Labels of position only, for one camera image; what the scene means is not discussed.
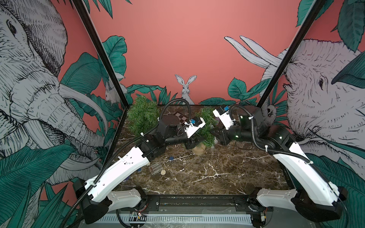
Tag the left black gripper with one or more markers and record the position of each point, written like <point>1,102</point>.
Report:
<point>191,144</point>

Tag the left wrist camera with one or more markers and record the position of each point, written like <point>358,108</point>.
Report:
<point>195,124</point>

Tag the white slotted cable duct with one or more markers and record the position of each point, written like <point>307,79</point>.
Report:
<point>229,219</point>

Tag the brown checkered chess board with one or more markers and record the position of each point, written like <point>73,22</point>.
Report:
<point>181,117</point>

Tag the clear battery box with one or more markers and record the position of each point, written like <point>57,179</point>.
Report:
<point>155,168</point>

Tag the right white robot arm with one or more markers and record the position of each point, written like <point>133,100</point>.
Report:
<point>318,199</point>

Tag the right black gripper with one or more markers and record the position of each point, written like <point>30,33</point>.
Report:
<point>223,136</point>

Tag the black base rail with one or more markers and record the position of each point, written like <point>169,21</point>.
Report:
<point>240,203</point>

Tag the small christmas tree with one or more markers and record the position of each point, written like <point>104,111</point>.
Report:
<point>209,140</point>
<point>142,115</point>

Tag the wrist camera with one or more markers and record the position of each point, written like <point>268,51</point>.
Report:
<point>223,113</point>
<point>195,124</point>

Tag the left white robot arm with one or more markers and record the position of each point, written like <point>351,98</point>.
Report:
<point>96,196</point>

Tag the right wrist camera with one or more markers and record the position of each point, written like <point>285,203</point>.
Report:
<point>223,113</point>

